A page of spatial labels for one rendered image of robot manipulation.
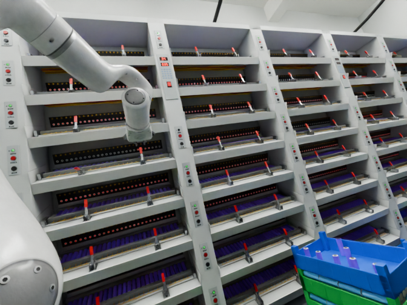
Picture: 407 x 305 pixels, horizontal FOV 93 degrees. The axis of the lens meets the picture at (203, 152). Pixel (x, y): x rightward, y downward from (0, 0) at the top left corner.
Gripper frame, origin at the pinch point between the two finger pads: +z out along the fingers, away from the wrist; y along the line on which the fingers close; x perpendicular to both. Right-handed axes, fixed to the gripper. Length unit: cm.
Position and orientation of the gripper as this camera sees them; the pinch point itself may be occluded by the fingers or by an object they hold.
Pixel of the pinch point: (140, 140)
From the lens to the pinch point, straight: 93.2
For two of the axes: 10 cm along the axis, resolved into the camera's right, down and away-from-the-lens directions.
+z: -2.5, 3.8, 8.9
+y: 9.3, -1.7, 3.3
